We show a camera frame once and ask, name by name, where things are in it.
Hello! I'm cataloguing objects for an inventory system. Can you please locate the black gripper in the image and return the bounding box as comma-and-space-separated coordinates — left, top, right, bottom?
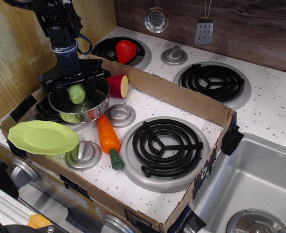
38, 46, 111, 108

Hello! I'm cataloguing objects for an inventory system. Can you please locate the light green toy broccoli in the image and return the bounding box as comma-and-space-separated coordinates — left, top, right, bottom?
68, 83, 86, 104

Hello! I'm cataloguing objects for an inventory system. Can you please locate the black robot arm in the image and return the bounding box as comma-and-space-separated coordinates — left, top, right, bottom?
7, 0, 109, 108

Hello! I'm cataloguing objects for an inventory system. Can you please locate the silver metal pot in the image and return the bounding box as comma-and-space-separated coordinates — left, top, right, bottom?
48, 78, 110, 124

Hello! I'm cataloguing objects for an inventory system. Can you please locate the black front left burner coil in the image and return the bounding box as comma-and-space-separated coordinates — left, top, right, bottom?
35, 97, 64, 123

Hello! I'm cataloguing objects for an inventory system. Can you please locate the black burner coil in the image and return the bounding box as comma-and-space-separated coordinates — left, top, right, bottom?
92, 37, 146, 64
35, 97, 64, 123
177, 64, 245, 102
132, 119, 204, 178

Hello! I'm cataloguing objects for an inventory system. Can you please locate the red halved toy fruit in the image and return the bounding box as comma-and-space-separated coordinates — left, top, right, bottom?
106, 75, 129, 99

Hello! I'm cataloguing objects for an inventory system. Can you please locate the black back left burner coil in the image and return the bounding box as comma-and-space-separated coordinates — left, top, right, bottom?
92, 37, 146, 64

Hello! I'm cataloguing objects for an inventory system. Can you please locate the silver centre stove knob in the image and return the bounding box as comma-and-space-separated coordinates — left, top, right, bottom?
105, 104, 136, 128

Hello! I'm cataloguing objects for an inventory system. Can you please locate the silver stove knob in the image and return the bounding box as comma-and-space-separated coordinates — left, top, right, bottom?
65, 141, 101, 171
161, 46, 188, 66
105, 104, 136, 128

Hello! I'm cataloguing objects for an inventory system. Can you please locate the orange toy carrot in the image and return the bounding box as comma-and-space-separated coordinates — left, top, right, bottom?
97, 114, 124, 170

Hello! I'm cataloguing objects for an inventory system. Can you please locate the red toy strawberry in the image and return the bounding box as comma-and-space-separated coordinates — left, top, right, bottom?
115, 40, 137, 64

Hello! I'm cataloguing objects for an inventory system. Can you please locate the light green plastic plate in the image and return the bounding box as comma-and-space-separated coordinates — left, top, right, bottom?
8, 120, 79, 155

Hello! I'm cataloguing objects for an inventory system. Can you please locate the silver front stove knob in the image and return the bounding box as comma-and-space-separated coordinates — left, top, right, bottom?
65, 141, 101, 171

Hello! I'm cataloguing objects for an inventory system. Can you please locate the silver oven knob left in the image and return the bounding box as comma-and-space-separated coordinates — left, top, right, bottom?
11, 159, 41, 188

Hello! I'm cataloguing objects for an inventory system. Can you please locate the silver oven knob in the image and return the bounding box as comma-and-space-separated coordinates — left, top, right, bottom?
101, 214, 128, 233
11, 159, 41, 188

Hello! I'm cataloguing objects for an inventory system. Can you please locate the silver back stove knob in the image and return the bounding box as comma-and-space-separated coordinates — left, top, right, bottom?
161, 46, 188, 66

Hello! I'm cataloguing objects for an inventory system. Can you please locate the hanging silver strainer ladle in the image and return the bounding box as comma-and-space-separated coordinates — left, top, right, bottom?
144, 0, 169, 33

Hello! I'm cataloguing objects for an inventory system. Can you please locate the black front right burner coil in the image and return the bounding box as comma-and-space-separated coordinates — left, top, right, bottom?
132, 119, 204, 178

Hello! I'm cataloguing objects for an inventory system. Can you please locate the brown cardboard fence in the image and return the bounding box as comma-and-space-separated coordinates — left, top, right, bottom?
0, 54, 244, 233

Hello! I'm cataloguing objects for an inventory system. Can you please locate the hanging silver slotted spatula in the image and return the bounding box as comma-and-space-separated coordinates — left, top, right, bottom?
194, 0, 214, 46

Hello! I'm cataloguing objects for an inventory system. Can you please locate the orange object bottom left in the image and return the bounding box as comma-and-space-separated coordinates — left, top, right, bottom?
27, 214, 51, 229

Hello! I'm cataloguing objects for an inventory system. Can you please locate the silver oven knob middle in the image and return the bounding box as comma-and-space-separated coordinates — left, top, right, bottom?
101, 214, 128, 233

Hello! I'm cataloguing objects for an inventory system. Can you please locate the black back right burner coil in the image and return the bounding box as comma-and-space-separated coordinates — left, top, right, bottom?
177, 64, 245, 102

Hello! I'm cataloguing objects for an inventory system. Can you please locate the silver metal sink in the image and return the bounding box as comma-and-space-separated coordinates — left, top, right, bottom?
193, 133, 286, 233

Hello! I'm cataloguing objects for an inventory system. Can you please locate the silver sink drain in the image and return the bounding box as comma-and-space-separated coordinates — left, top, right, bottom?
226, 209, 286, 233

